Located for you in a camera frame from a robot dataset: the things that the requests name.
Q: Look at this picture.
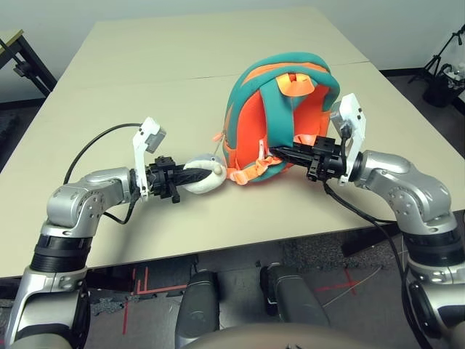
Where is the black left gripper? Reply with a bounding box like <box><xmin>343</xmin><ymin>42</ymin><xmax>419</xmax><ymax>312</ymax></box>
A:
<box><xmin>146</xmin><ymin>155</ymin><xmax>217</xmax><ymax>204</ymax></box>

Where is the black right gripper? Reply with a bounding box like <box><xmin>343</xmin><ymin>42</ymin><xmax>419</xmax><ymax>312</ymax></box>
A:
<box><xmin>269</xmin><ymin>136</ymin><xmax>344</xmax><ymax>181</ymax></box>

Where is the grey white plush toy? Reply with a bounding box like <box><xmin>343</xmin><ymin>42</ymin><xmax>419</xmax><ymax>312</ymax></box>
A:
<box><xmin>181</xmin><ymin>154</ymin><xmax>227</xmax><ymax>196</ymax></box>

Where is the teal and orange backpack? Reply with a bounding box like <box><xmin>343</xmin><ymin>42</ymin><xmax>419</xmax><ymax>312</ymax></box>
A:
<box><xmin>212</xmin><ymin>52</ymin><xmax>342</xmax><ymax>186</ymax></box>

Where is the black table foot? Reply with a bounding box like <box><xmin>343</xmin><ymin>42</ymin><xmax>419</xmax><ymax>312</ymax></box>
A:
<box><xmin>341</xmin><ymin>236</ymin><xmax>375</xmax><ymax>257</ymax></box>

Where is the grey left robot leg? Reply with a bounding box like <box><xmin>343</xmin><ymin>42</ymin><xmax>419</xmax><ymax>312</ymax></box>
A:
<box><xmin>176</xmin><ymin>270</ymin><xmax>222</xmax><ymax>346</ymax></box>

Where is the grey robot leg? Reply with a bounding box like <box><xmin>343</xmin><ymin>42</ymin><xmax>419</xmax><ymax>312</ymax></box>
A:
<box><xmin>176</xmin><ymin>270</ymin><xmax>222</xmax><ymax>346</ymax></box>
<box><xmin>259</xmin><ymin>265</ymin><xmax>330</xmax><ymax>328</ymax></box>

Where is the grey right robot leg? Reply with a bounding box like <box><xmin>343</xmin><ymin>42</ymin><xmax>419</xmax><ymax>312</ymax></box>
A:
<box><xmin>259</xmin><ymin>265</ymin><xmax>330</xmax><ymax>328</ymax></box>

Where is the black bag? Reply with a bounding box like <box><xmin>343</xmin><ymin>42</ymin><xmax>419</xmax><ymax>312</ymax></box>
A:
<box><xmin>423</xmin><ymin>63</ymin><xmax>465</xmax><ymax>108</ymax></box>

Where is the black tripod stand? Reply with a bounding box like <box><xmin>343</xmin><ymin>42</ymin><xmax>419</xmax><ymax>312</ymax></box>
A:
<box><xmin>408</xmin><ymin>23</ymin><xmax>465</xmax><ymax>83</ymax></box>

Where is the beige robot torso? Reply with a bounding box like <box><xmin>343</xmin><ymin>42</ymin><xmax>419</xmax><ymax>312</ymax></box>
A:
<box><xmin>181</xmin><ymin>323</ymin><xmax>440</xmax><ymax>349</ymax></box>

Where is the thin black diagonal rod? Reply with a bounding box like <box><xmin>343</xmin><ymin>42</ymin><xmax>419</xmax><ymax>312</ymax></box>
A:
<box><xmin>0</xmin><ymin>38</ymin><xmax>29</xmax><ymax>78</ymax></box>

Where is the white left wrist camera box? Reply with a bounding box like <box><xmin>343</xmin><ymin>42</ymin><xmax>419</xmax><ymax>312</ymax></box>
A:
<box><xmin>132</xmin><ymin>116</ymin><xmax>167</xmax><ymax>199</ymax></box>

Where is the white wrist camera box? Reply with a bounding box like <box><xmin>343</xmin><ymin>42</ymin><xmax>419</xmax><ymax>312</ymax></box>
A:
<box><xmin>132</xmin><ymin>116</ymin><xmax>167</xmax><ymax>199</ymax></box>
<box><xmin>328</xmin><ymin>92</ymin><xmax>365</xmax><ymax>182</ymax></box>

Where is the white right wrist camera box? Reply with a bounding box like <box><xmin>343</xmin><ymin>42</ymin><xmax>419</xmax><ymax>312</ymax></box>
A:
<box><xmin>328</xmin><ymin>92</ymin><xmax>365</xmax><ymax>182</ymax></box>

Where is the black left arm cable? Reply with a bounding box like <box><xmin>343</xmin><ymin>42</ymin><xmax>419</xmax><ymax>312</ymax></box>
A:
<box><xmin>63</xmin><ymin>123</ymin><xmax>145</xmax><ymax>225</ymax></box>

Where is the thin white floor cord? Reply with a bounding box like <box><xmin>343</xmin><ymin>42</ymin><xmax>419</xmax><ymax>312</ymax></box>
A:
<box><xmin>323</xmin><ymin>265</ymin><xmax>384</xmax><ymax>309</ymax></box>

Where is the wood top black frame table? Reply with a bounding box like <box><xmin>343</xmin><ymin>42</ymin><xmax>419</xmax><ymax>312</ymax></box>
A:
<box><xmin>0</xmin><ymin>28</ymin><xmax>57</xmax><ymax>99</ymax></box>

